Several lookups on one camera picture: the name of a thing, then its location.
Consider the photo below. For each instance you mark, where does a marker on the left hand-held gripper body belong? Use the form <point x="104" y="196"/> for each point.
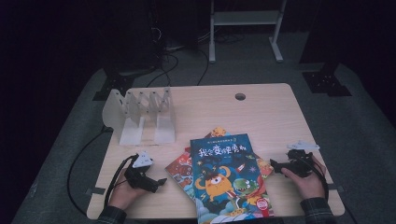
<point x="141" y="177"/>

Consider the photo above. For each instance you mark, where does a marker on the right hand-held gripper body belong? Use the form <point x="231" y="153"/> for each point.
<point x="297" y="163"/>

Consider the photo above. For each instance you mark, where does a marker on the animal faces picture book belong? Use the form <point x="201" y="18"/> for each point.
<point x="180" y="169"/>

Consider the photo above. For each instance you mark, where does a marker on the blue monster picture book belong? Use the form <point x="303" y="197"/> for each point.
<point x="229" y="180"/>

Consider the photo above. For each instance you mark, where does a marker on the clear expandable book rack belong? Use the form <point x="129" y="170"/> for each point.
<point x="146" y="118"/>

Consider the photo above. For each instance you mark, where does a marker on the person's left hand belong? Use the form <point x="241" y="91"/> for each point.
<point x="124" y="194"/>

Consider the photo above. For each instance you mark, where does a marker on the person's right hand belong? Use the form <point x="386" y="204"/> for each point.
<point x="309" y="185"/>

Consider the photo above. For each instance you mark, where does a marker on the grey tape strip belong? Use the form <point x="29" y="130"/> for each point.
<point x="95" y="191"/>
<point x="335" y="187"/>

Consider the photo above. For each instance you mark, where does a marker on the black stand base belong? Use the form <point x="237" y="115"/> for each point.
<point x="325" y="82"/>
<point x="113" y="85"/>

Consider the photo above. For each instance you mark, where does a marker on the white metal stand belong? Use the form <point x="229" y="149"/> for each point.
<point x="246" y="18"/>

